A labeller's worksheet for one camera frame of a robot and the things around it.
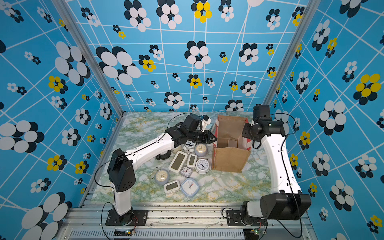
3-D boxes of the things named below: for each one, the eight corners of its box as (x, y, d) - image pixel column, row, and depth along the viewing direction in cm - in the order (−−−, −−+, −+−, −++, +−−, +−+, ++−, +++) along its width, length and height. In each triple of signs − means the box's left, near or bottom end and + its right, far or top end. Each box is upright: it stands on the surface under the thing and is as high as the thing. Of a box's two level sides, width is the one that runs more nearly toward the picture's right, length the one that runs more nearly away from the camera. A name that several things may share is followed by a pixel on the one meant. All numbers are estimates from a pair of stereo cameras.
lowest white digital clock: (165, 195, 83) (164, 193, 80) (163, 186, 86) (162, 184, 83) (181, 189, 84) (180, 188, 82) (179, 181, 87) (178, 179, 85)
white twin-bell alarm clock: (195, 174, 89) (195, 171, 87) (195, 161, 95) (195, 158, 92) (209, 174, 89) (209, 171, 86) (208, 161, 95) (208, 158, 92)
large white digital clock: (168, 172, 90) (167, 169, 87) (176, 152, 99) (176, 149, 96) (180, 176, 89) (179, 173, 86) (188, 155, 98) (188, 152, 94)
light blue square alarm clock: (178, 190, 84) (177, 188, 81) (187, 177, 89) (187, 175, 86) (191, 201, 81) (191, 199, 78) (201, 187, 85) (201, 184, 82)
